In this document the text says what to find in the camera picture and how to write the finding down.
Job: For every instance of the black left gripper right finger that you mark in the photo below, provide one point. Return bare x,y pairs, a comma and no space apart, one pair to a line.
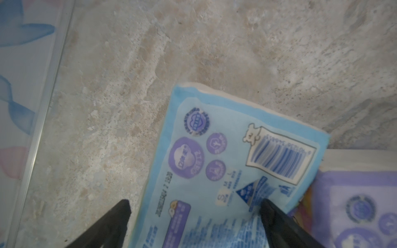
281,231

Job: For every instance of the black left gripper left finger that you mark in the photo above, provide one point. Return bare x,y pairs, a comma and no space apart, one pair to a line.
109,231

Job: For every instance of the purple tissue pack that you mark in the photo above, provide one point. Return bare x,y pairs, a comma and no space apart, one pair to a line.
352,202

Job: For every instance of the light blue tissue pack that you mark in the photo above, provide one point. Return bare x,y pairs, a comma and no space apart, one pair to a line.
217,158

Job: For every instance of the left aluminium corner post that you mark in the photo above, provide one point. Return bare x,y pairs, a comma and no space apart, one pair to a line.
33,34

